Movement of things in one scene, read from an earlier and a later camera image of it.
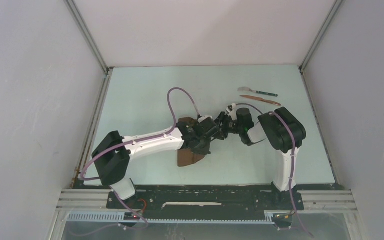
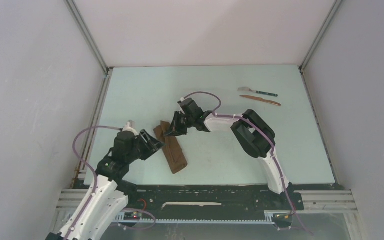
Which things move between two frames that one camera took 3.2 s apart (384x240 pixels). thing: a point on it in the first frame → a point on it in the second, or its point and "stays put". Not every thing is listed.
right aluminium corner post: x=320 y=34 stays put
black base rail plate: x=209 y=201 stays put
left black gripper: x=205 y=150 → x=152 y=144
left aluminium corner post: x=87 y=33 stays put
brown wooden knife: x=269 y=102 stays put
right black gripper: x=224 y=118 → x=175 y=129
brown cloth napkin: x=186 y=157 → x=172 y=148
